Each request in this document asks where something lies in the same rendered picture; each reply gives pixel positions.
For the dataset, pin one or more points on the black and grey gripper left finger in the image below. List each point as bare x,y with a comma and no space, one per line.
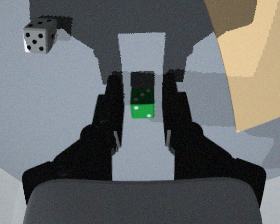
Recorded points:
84,159

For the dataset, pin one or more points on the green die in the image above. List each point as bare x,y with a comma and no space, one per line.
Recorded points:
142,103

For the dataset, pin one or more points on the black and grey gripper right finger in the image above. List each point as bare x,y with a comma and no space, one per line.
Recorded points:
198,156

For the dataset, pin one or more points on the white die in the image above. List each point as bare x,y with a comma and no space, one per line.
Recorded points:
40,35

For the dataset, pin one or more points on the tan flat mat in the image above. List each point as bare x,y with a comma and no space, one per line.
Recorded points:
248,37

